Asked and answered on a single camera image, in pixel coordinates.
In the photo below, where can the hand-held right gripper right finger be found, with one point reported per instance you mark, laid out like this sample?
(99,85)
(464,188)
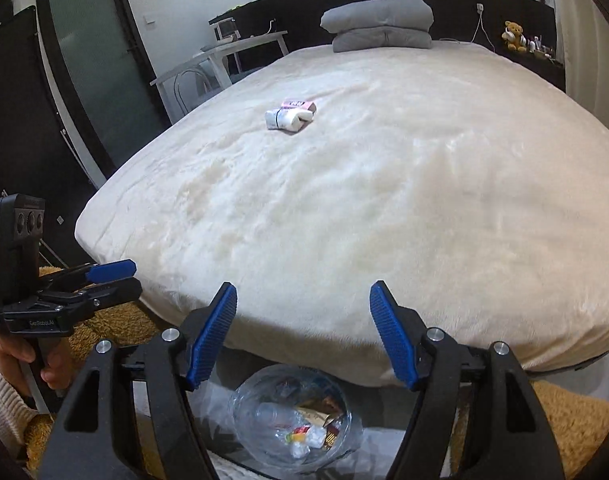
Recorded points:
(395,340)

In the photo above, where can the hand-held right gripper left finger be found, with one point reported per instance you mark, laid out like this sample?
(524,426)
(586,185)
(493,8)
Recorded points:
(212,340)

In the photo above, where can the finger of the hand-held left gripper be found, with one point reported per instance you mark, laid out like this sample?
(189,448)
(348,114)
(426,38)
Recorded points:
(114,292)
(109,271)

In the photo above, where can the bin with clear liner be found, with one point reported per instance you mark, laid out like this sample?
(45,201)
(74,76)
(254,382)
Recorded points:
(264,410)

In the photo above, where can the white packet with black band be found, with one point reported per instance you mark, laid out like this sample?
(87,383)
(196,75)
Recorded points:
(284,119)

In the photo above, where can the pink carton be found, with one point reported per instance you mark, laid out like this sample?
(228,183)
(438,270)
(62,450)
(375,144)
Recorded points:
(299,104)

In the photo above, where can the person's left forearm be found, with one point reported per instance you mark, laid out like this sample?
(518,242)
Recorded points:
(4,410)

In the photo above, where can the person's left hand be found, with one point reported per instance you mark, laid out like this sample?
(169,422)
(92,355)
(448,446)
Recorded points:
(59,360)

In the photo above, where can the black panel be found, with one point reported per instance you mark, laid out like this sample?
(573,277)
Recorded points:
(29,135)

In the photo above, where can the brown plush rug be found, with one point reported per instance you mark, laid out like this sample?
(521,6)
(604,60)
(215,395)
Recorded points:
(569,425)

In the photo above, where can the white metal chair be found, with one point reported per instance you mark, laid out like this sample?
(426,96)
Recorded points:
(190,87)

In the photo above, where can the dark framed glass door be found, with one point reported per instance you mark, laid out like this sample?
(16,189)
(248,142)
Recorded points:
(99,60)

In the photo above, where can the white table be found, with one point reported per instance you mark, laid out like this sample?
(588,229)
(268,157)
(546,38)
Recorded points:
(244,42)

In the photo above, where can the small white appliance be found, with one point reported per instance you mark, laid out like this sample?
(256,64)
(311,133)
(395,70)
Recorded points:
(225,29)

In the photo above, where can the grey stacked pillows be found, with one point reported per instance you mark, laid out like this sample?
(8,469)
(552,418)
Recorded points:
(379,17)

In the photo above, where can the black headboard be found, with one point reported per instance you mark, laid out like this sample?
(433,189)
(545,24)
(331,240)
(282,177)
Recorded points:
(304,12)

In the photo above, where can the group of small bottles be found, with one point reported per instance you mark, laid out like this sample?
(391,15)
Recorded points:
(543,50)

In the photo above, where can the brown teddy bear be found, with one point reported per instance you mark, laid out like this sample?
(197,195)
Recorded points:
(514,35)

